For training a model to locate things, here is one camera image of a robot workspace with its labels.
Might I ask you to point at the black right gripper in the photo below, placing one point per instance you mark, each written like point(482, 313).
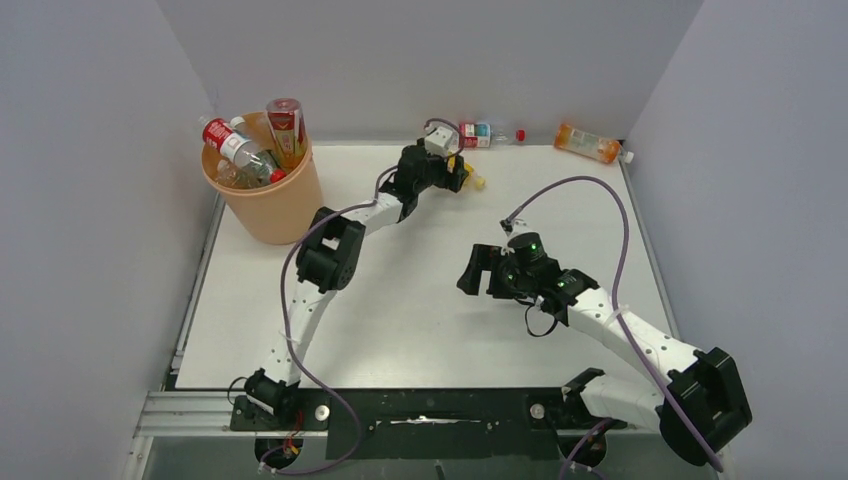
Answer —
point(483, 259)

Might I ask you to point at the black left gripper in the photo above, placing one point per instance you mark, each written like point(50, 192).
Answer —
point(452, 181)

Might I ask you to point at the yellow-label bottle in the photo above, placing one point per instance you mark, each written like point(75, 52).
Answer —
point(473, 179)

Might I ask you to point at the red-blue label bottle red cap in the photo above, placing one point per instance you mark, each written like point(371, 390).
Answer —
point(487, 135)

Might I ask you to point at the red-yellow label bottle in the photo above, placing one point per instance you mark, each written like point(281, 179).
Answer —
point(287, 125)

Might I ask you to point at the orange drink bottle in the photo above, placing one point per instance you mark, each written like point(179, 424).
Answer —
point(601, 149)

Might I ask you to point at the green-label upright-lying bottle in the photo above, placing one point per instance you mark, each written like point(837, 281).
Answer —
point(254, 158)

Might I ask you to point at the red-label bottle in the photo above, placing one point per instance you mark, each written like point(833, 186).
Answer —
point(221, 136)

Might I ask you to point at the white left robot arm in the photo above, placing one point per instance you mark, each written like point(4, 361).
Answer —
point(326, 258)

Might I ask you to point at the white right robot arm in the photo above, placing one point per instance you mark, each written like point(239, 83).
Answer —
point(694, 399)

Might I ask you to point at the orange plastic bin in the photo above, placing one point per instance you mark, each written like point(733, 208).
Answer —
point(279, 213)

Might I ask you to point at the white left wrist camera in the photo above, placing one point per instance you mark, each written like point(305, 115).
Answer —
point(441, 141)

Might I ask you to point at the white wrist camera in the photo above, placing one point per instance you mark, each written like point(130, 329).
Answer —
point(515, 227)
point(441, 141)

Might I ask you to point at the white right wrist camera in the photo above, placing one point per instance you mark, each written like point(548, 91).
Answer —
point(515, 227)

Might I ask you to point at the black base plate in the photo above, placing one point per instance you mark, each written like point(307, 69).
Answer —
point(418, 424)

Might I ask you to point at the aluminium frame rail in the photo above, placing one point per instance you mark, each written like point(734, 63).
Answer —
point(187, 435)

